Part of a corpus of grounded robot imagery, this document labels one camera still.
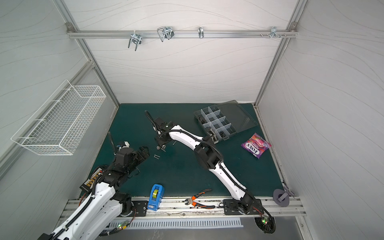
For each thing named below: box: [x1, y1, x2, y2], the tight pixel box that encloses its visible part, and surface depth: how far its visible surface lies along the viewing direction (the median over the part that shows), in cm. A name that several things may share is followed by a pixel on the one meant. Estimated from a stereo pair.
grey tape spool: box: [273, 189, 290, 207], surface depth 78 cm
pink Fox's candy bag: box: [241, 132, 272, 159], surface depth 97 cm
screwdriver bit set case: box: [79, 166, 104, 192], surface depth 83 cm
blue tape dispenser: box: [147, 183, 165, 211], surface depth 76 cm
